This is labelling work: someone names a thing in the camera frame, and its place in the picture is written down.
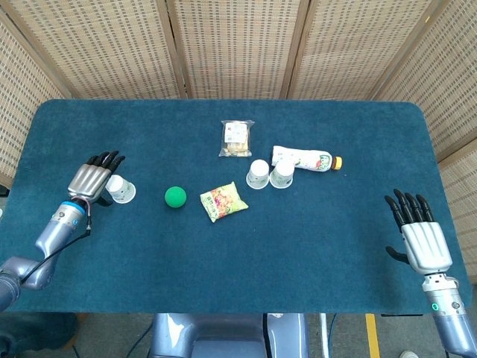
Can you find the white paper cup green flower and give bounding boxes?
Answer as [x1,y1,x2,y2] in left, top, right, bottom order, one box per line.
[245,159,270,190]

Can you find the blue table cloth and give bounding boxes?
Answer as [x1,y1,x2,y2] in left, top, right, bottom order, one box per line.
[0,98,467,315]

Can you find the white paper cup blue text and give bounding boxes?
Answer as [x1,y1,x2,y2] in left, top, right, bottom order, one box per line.
[105,174,137,204]

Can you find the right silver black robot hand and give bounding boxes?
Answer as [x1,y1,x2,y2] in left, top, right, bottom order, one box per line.
[385,189,453,276]

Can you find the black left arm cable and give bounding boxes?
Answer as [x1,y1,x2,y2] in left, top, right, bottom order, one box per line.
[20,201,93,284]

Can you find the yellow green snack bag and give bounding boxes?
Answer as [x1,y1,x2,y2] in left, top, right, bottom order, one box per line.
[199,181,250,224]

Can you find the white drink bottle yellow cap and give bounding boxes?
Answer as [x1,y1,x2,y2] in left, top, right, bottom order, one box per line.
[271,145,344,172]

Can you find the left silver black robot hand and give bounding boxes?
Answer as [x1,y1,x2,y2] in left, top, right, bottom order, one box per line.
[67,150,126,207]

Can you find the white paper cup fern print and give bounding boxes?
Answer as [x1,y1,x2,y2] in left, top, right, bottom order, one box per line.
[269,160,294,189]

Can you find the woven folding screen panel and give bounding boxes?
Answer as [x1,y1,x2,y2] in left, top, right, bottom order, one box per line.
[437,139,477,284]
[0,10,72,187]
[165,0,310,100]
[0,0,188,100]
[286,0,448,101]
[372,0,477,161]

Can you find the clear cracker package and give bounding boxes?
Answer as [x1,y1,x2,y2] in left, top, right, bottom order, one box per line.
[218,119,256,159]

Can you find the green foam ball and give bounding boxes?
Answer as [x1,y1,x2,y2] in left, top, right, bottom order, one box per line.
[164,186,187,209]

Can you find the white table leg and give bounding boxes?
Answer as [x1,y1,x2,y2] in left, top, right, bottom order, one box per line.
[319,313,329,358]

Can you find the blue-grey robot torso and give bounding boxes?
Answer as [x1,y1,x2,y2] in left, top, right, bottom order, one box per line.
[148,313,310,358]

